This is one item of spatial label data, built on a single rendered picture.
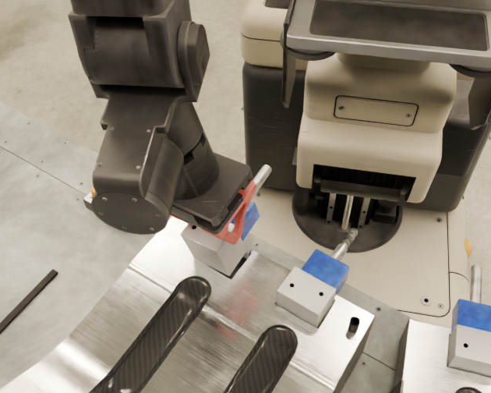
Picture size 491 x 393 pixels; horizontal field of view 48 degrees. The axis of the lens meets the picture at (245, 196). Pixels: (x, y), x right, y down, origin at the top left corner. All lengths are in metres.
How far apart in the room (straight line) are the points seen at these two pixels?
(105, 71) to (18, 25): 2.37
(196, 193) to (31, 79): 1.97
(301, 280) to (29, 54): 2.12
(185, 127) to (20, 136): 0.54
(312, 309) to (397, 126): 0.41
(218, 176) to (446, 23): 0.34
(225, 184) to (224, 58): 1.86
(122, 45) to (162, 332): 0.32
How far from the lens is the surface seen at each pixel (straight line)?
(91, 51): 0.40
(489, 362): 0.62
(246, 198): 0.53
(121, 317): 0.62
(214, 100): 2.16
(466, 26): 0.71
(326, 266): 0.61
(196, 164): 0.48
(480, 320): 0.66
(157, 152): 0.41
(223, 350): 0.58
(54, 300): 0.75
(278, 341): 0.59
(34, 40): 2.65
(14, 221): 0.84
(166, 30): 0.37
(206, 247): 0.58
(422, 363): 0.63
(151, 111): 0.41
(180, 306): 0.61
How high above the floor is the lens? 1.42
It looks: 51 degrees down
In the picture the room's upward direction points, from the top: 2 degrees counter-clockwise
